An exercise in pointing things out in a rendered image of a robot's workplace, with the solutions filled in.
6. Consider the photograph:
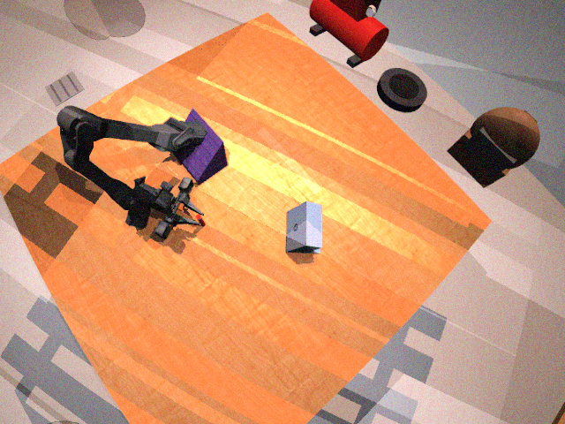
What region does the grey sloped panel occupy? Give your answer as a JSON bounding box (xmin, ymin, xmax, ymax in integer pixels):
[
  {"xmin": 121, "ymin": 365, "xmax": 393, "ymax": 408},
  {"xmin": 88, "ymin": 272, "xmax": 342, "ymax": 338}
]
[{"xmin": 286, "ymin": 201, "xmax": 323, "ymax": 254}]

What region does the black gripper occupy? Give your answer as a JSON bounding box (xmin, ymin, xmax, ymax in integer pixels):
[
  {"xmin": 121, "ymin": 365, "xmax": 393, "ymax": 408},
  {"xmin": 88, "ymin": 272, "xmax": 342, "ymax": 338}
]
[{"xmin": 148, "ymin": 177, "xmax": 204, "ymax": 239}]

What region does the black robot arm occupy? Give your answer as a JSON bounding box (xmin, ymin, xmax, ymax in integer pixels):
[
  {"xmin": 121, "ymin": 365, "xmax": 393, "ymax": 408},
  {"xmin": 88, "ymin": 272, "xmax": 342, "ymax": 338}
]
[{"xmin": 56, "ymin": 105, "xmax": 207, "ymax": 228}]

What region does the dark red peg with grey band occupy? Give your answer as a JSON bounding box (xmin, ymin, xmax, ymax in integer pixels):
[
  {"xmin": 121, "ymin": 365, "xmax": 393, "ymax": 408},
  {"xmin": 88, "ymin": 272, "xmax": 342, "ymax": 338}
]
[{"xmin": 196, "ymin": 215, "xmax": 206, "ymax": 227}]

